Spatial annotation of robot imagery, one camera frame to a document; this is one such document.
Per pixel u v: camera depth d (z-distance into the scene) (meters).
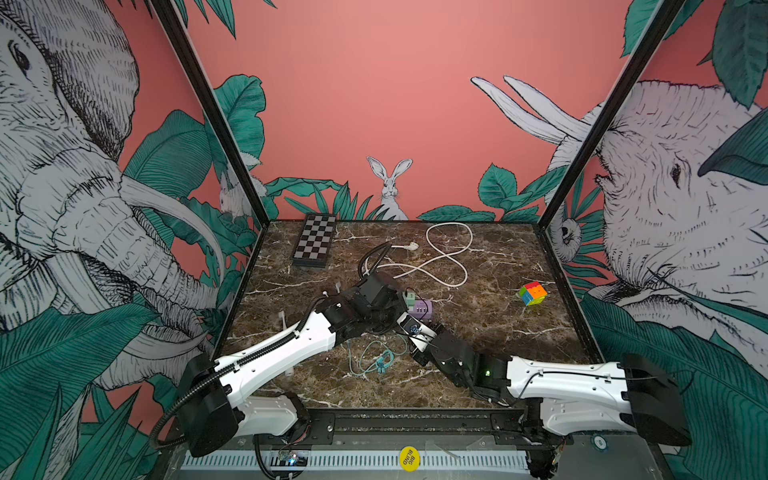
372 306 0.56
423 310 0.92
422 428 0.75
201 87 0.81
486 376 0.55
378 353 0.86
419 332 0.61
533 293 0.95
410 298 0.90
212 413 0.38
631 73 0.78
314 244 1.08
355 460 0.70
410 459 0.70
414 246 1.11
